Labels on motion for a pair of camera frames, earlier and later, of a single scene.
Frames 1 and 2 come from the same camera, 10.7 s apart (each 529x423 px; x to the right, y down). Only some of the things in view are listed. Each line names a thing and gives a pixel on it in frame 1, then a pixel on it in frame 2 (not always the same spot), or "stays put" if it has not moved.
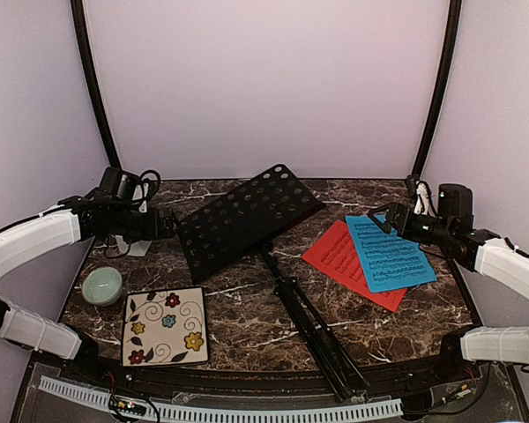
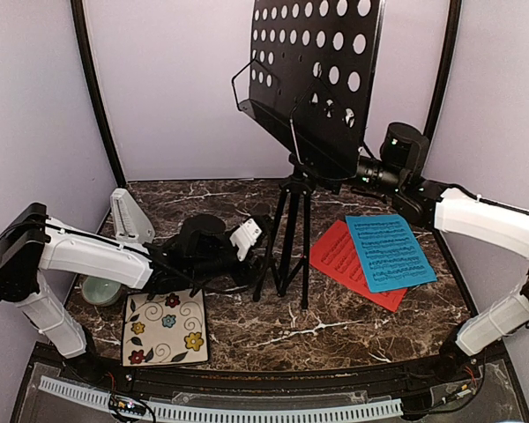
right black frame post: [435, 113] stays put
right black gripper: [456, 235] to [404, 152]
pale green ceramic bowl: [102, 285] stays put
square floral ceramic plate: [165, 327] stays put
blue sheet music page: [389, 261] stays put
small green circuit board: [127, 406] stays put
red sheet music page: [335, 252] stays put
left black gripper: [153, 230] to [244, 276]
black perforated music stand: [244, 219] to [309, 85]
